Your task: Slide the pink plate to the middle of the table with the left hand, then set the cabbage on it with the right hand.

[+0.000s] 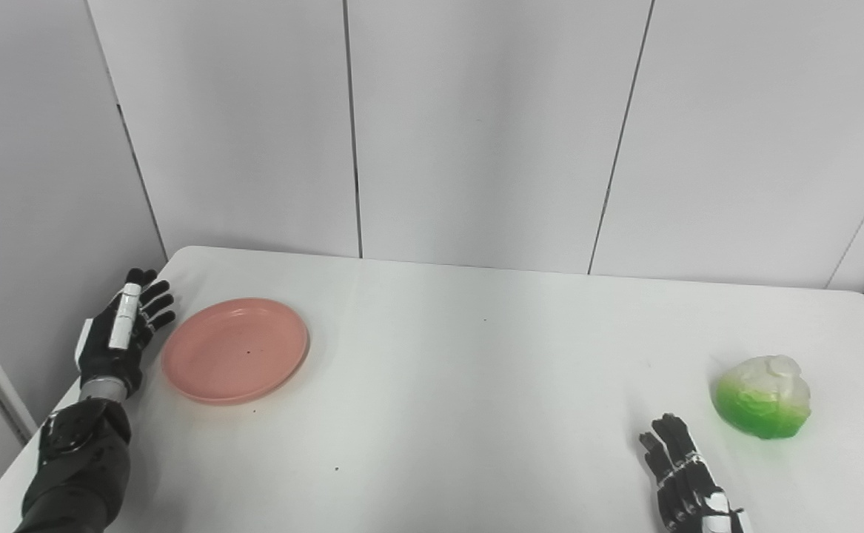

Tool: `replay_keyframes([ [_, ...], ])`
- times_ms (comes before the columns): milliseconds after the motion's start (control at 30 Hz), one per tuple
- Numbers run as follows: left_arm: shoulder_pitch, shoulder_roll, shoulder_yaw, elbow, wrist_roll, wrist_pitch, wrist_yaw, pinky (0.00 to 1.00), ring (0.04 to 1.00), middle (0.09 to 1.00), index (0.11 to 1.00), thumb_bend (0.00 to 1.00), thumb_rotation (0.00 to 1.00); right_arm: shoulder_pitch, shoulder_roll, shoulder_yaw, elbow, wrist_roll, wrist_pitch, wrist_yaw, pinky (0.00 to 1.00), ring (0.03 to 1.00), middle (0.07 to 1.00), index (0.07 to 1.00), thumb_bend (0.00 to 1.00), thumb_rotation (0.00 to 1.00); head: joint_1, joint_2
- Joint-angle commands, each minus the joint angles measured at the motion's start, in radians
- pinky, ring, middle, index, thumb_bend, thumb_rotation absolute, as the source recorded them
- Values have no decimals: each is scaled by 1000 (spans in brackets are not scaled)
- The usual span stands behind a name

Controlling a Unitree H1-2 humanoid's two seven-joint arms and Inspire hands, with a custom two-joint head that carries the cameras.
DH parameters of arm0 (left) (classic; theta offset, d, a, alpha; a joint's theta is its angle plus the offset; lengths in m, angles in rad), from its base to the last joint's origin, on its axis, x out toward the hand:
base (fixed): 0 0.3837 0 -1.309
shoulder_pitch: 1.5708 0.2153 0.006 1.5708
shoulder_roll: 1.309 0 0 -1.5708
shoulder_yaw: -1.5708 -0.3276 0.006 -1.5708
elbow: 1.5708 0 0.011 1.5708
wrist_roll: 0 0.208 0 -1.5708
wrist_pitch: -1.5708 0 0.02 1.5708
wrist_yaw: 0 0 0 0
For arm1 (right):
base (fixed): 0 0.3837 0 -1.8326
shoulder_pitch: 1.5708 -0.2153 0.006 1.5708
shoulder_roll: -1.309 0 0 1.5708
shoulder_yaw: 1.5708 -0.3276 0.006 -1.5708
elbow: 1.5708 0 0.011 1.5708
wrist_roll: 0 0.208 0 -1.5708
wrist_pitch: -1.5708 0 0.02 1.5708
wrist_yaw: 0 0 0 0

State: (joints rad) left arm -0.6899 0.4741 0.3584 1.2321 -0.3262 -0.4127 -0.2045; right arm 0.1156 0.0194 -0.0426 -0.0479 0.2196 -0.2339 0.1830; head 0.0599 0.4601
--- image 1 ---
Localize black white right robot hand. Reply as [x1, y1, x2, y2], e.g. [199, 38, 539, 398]
[639, 413, 755, 533]

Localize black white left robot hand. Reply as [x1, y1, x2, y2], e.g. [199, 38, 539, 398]
[75, 268, 177, 401]

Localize green white toy cabbage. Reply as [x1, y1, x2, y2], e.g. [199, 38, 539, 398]
[710, 355, 811, 440]

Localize pink round plate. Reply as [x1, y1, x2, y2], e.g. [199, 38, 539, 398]
[161, 298, 310, 406]

